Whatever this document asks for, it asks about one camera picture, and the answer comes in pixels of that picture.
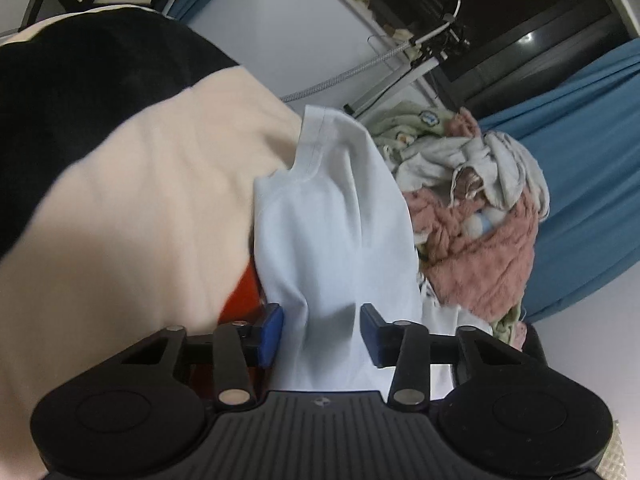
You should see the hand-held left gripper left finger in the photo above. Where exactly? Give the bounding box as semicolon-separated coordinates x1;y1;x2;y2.
107;303;285;409

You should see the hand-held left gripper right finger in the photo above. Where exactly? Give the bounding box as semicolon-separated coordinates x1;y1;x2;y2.
360;303;532;407

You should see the light blue t-shirt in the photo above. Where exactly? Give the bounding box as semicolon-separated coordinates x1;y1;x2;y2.
252;105;493;401

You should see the pink fuzzy cloth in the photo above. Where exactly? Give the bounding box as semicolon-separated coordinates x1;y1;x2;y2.
402;107;541;326

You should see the blue white striped cloth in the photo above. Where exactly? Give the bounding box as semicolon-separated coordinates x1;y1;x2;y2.
462;207;508;238

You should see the black cloth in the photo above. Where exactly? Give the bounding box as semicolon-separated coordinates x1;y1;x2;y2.
520;322;547;363

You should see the striped cream red black blanket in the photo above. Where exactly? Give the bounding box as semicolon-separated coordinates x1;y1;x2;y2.
0;5;307;480

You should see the white frayed towel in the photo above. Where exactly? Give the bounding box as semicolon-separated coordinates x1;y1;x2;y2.
395;130;551;221

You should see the green printed cloth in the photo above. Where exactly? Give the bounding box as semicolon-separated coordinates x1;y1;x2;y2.
367;101;458;161

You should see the white metal rack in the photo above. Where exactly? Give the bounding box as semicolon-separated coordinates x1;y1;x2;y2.
342;22;473;117

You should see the quilted beige mattress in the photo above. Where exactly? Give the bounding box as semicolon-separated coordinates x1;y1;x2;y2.
600;422;628;480

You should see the dark window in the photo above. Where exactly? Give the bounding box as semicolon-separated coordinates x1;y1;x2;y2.
312;0;638;116

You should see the flexible metal hose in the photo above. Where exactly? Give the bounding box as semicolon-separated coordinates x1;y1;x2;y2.
279;0;463;103

